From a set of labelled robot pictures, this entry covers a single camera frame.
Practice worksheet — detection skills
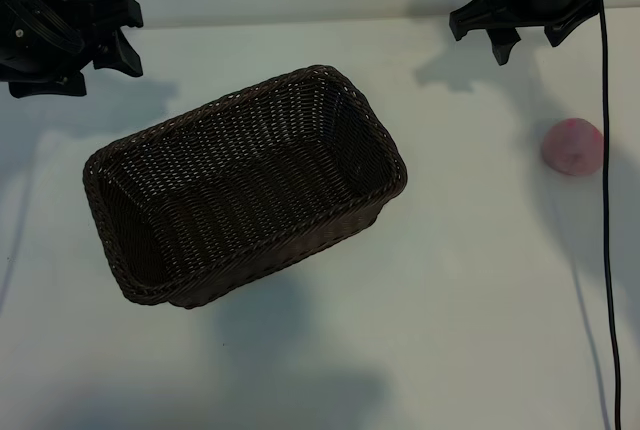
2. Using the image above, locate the pink peach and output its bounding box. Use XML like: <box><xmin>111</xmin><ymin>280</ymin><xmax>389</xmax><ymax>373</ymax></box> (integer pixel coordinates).
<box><xmin>539</xmin><ymin>117</ymin><xmax>606</xmax><ymax>177</ymax></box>

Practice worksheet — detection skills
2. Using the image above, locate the black power cable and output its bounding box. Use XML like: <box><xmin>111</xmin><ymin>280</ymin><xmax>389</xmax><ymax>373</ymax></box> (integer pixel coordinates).
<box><xmin>597</xmin><ymin>0</ymin><xmax>625</xmax><ymax>430</ymax></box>

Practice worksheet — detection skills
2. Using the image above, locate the black ribbed cable bundle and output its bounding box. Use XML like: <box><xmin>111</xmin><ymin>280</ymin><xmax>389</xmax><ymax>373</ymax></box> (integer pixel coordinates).
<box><xmin>0</xmin><ymin>0</ymin><xmax>84</xmax><ymax>56</ymax></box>

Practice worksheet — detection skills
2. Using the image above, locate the dark brown wicker basket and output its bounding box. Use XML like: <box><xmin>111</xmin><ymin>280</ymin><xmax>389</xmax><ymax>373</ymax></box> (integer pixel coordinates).
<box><xmin>81</xmin><ymin>63</ymin><xmax>409</xmax><ymax>310</ymax></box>

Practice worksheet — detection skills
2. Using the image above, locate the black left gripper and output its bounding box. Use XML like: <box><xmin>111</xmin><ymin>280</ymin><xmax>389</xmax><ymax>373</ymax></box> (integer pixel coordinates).
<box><xmin>0</xmin><ymin>0</ymin><xmax>144</xmax><ymax>99</ymax></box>

